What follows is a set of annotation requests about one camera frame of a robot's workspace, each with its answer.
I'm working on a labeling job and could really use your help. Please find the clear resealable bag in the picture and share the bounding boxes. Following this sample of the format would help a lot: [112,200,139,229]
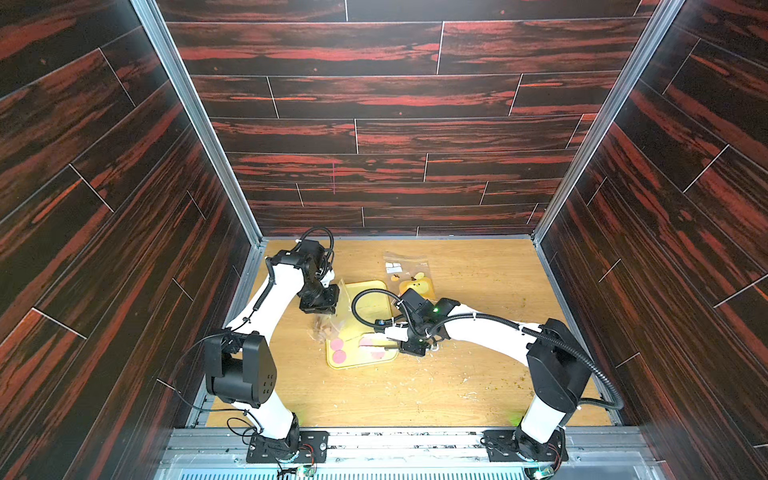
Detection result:
[310,280,358,342]

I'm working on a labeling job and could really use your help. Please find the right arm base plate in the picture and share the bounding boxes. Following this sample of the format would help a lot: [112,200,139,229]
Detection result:
[480,428,568,463]

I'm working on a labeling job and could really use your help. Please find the metal tongs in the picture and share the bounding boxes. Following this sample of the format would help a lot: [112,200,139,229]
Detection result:
[358,333,413,359]

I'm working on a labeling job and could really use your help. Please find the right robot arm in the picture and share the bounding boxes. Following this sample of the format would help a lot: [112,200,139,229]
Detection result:
[350,288,624,467]

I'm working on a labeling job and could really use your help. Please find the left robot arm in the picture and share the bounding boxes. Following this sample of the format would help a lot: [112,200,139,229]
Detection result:
[198,227,340,462]

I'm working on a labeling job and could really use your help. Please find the yellow plastic tray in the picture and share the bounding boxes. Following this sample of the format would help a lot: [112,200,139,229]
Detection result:
[325,280,398,370]

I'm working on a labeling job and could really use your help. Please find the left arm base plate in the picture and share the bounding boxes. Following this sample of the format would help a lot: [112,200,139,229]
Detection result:
[246,429,329,464]

